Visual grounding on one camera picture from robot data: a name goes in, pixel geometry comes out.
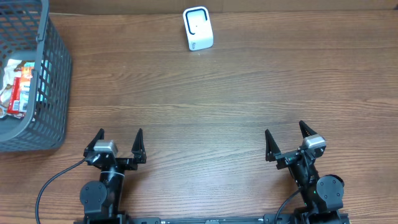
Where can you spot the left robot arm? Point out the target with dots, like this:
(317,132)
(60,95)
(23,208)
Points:
(101,198)

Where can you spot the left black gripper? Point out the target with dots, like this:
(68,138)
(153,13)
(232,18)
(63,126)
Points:
(138,153)

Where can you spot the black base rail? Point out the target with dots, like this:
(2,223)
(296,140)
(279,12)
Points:
(265,219)

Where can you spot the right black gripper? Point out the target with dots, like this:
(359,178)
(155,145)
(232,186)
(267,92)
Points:
(286,158)

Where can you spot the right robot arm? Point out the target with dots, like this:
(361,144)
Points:
(322,196)

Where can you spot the grey plastic mesh basket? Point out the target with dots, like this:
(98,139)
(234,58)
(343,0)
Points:
(27,33)

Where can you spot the white barcode scanner stand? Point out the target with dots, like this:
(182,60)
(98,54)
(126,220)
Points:
(198,28)

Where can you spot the teal wet wipes pack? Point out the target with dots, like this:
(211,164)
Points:
(43,83)

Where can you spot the orange small box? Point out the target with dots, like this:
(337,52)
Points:
(26,74)

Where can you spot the beige snack bag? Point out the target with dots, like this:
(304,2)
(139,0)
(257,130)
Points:
(11,70)

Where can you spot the red snack bar packet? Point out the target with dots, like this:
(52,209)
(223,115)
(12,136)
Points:
(20,95)

